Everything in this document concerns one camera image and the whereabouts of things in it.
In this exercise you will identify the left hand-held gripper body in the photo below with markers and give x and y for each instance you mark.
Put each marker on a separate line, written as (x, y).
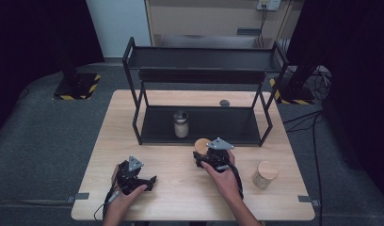
(127, 175)

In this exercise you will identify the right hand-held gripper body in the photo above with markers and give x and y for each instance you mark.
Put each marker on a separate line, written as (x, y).
(219, 155)

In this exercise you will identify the brown-filled jar with wooden lid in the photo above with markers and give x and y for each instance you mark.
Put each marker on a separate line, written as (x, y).
(201, 146)

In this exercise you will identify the black metal two-tier rack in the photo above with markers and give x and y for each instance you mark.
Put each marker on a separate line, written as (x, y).
(237, 125)

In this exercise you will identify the glass jar with metal lid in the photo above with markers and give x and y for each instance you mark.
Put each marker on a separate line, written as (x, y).
(181, 125)

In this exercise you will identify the pale-filled jar with wooden lid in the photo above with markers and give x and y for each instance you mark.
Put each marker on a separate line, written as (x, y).
(267, 171)

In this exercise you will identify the person's right hand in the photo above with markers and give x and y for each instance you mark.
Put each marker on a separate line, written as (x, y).
(226, 183)

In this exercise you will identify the person's left hand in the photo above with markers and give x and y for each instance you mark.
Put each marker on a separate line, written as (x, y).
(119, 204)

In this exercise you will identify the grey round table grommet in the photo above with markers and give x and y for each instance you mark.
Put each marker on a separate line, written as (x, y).
(224, 103)

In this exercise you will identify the black stand with striped base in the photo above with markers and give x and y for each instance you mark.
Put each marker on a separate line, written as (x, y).
(75, 88)
(295, 92)

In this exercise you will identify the beige wooden cabinet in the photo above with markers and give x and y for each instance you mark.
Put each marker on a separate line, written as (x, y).
(196, 19)

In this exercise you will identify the dark curtain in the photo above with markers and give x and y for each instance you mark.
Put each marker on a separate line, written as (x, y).
(33, 37)
(356, 62)

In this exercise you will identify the grey table bracket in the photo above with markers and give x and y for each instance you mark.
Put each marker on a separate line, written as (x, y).
(307, 199)
(77, 197)

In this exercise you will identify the white wall socket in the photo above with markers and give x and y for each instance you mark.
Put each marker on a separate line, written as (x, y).
(269, 4)

